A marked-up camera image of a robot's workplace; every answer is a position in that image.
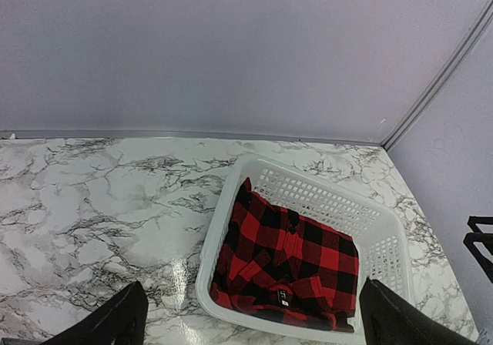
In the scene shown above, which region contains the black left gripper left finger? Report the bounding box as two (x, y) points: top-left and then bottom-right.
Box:
(44, 281), (149, 345)

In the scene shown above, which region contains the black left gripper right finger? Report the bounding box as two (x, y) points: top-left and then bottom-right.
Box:
(360, 278), (474, 345)

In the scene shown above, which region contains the red black plaid shirt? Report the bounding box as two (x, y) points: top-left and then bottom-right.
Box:
(210, 179), (359, 333)

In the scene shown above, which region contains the white plastic laundry basket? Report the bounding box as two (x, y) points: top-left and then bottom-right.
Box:
(196, 157), (414, 344)

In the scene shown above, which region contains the right aluminium corner post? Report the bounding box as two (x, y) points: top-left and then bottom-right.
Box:
(380, 0), (492, 151)

